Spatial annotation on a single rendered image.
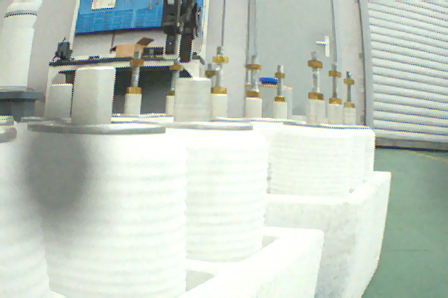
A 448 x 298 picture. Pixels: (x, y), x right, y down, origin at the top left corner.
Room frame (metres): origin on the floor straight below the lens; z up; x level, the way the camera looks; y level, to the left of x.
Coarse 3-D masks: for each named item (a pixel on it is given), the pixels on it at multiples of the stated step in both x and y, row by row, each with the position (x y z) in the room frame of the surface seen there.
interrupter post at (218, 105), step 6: (216, 96) 0.69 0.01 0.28; (222, 96) 0.69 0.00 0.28; (210, 102) 0.69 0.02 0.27; (216, 102) 0.69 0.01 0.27; (222, 102) 0.69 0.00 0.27; (210, 108) 0.69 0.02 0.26; (216, 108) 0.69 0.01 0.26; (222, 108) 0.69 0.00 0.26; (210, 114) 0.69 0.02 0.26; (216, 114) 0.69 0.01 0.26; (222, 114) 0.69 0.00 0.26
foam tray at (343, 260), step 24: (360, 192) 0.63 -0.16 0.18; (384, 192) 0.82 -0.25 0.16; (264, 216) 0.59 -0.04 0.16; (288, 216) 0.58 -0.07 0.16; (312, 216) 0.57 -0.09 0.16; (336, 216) 0.56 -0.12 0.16; (360, 216) 0.56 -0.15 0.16; (384, 216) 0.88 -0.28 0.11; (336, 240) 0.56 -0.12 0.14; (360, 240) 0.60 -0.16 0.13; (336, 264) 0.56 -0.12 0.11; (360, 264) 0.64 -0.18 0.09; (336, 288) 0.56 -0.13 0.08; (360, 288) 0.70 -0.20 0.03
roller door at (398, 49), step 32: (384, 0) 5.82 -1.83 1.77; (416, 0) 5.82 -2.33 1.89; (384, 32) 5.82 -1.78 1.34; (416, 32) 5.81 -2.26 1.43; (384, 64) 5.83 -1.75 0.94; (416, 64) 5.82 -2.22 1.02; (384, 96) 5.83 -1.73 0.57; (416, 96) 5.81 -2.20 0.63; (384, 128) 5.83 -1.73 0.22; (416, 128) 5.81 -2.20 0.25
